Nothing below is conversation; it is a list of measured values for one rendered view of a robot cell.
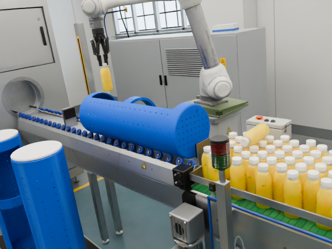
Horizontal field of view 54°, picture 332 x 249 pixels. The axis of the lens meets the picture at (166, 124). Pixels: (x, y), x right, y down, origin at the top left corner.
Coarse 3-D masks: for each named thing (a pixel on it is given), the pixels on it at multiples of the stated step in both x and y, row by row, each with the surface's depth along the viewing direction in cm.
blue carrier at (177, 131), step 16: (96, 96) 224; (112, 96) 226; (80, 112) 215; (96, 112) 202; (112, 112) 192; (128, 112) 182; (144, 112) 174; (160, 112) 166; (176, 112) 160; (192, 112) 164; (96, 128) 207; (112, 128) 193; (128, 128) 181; (144, 128) 171; (160, 128) 163; (176, 128) 157; (192, 128) 165; (208, 128) 175; (144, 144) 179; (160, 144) 166; (176, 144) 159; (192, 144) 167
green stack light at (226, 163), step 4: (212, 156) 108; (216, 156) 107; (220, 156) 106; (224, 156) 106; (228, 156) 107; (212, 160) 109; (216, 160) 107; (220, 160) 107; (224, 160) 107; (228, 160) 107; (212, 164) 110; (216, 164) 108; (220, 164) 107; (224, 164) 107; (228, 164) 108; (216, 168) 108; (220, 168) 108; (224, 168) 108
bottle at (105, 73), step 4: (104, 68) 212; (108, 68) 214; (100, 72) 213; (104, 72) 212; (108, 72) 213; (104, 76) 212; (108, 76) 213; (104, 80) 213; (108, 80) 214; (104, 84) 214; (108, 84) 214; (112, 84) 218; (104, 88) 216; (108, 88) 215; (112, 88) 217
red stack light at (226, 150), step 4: (212, 144) 106; (216, 144) 105; (220, 144) 105; (224, 144) 105; (228, 144) 106; (212, 148) 107; (216, 148) 106; (220, 148) 105; (224, 148) 106; (228, 148) 106; (212, 152) 107; (216, 152) 106; (220, 152) 106; (224, 152) 106; (228, 152) 107
